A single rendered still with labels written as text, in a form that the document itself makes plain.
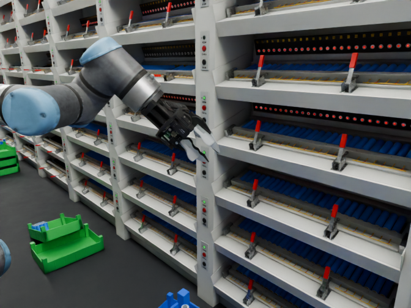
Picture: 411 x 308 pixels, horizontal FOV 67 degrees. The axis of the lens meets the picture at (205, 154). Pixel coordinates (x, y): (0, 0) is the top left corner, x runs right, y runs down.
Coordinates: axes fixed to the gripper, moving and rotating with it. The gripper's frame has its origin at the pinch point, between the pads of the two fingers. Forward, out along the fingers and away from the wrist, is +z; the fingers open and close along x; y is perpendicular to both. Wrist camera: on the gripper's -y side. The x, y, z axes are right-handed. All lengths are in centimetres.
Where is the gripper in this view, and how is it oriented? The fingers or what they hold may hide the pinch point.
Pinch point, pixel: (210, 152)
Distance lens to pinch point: 80.7
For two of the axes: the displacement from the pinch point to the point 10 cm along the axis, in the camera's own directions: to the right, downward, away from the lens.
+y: -0.8, 4.2, -9.0
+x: 7.0, -6.2, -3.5
